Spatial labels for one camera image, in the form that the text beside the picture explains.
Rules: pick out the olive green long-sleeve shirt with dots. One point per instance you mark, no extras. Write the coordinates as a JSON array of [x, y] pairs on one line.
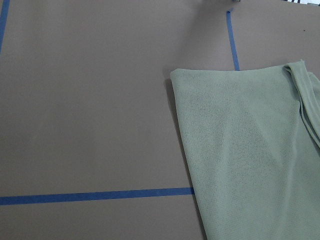
[[252, 144]]

